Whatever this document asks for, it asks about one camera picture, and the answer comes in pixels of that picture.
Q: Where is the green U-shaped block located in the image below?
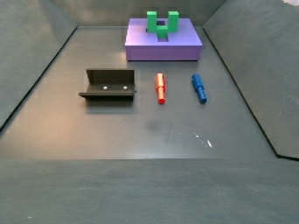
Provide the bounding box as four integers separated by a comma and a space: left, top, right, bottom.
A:
145, 11, 180, 39

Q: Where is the blue peg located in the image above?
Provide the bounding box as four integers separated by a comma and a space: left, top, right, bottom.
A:
190, 74, 206, 104

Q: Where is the dark grey bracket fixture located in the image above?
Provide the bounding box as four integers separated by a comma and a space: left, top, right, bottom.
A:
78, 68, 136, 100

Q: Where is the purple base block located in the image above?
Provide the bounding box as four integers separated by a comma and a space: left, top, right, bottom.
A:
125, 18, 202, 61

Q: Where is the red peg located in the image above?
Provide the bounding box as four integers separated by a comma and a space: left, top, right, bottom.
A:
154, 73, 165, 104

